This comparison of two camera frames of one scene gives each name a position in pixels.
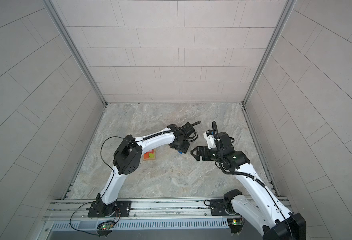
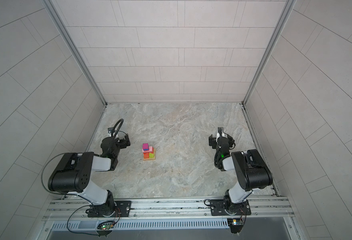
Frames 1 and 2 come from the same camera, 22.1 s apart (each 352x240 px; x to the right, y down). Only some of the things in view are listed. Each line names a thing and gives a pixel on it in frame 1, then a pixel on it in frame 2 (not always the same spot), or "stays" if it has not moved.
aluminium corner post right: (269, 51) stays
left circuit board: (107, 227) stays
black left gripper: (184, 150) -> (124, 145)
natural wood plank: (151, 159) stays
